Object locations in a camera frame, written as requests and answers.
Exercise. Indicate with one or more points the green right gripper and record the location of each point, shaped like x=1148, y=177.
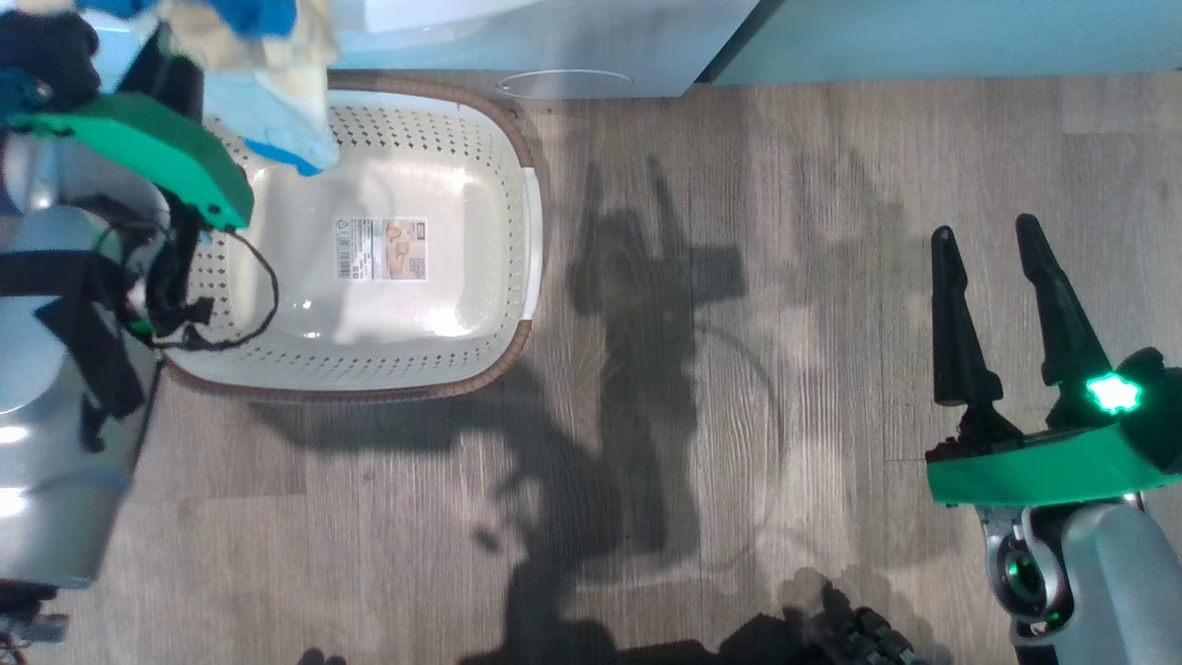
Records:
x=1053, y=466

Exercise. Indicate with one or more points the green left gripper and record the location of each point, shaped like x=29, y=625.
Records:
x=157, y=143

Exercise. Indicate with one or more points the cream garment with bear print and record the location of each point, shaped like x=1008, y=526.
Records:
x=277, y=102

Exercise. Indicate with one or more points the white front-load washing machine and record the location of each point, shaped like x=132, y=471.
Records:
x=554, y=37

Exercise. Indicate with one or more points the white basket product label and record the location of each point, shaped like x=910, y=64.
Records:
x=380, y=247

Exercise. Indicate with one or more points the cream perforated laundry basket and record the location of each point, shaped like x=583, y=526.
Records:
x=443, y=166

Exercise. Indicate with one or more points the mint green cabinet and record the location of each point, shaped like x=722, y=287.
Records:
x=970, y=37

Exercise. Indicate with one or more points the white round filter cover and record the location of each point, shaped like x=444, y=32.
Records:
x=563, y=85

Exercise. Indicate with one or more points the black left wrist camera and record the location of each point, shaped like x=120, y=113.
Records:
x=51, y=51

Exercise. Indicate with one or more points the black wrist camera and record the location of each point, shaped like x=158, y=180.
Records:
x=51, y=51
x=1159, y=397

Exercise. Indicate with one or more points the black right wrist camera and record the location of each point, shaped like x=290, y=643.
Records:
x=1159, y=397

